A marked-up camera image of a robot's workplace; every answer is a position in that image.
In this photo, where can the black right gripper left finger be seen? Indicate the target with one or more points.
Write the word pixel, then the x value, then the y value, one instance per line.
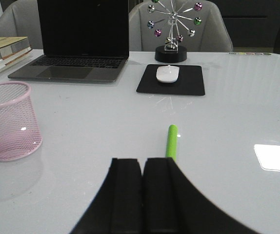
pixel 117 207

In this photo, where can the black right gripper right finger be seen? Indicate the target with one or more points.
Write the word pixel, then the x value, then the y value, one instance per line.
pixel 173 205

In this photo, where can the green highlighter pen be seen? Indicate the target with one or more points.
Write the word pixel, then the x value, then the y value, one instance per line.
pixel 171 145

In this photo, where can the pink mesh pen holder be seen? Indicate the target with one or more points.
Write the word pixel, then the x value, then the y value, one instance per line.
pixel 19 131

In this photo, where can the white computer mouse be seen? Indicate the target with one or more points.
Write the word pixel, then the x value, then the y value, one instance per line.
pixel 167 73

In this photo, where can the ferris wheel desk ornament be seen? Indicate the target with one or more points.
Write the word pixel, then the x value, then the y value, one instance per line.
pixel 171 48

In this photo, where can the grey laptop computer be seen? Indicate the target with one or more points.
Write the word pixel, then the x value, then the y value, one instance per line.
pixel 83 41

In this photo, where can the bottom book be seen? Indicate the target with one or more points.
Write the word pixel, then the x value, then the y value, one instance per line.
pixel 12 63

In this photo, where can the right grey armchair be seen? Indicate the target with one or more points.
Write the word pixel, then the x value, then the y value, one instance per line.
pixel 211 35

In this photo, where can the grey armchair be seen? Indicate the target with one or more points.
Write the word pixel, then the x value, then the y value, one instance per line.
pixel 21 19
pixel 211 35

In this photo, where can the middle book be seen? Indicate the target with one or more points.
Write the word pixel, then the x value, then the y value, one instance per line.
pixel 9 59

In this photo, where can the top yellow book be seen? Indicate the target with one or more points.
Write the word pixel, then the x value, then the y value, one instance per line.
pixel 10 45

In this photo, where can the left grey armchair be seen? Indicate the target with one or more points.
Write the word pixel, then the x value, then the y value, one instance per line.
pixel 21 19

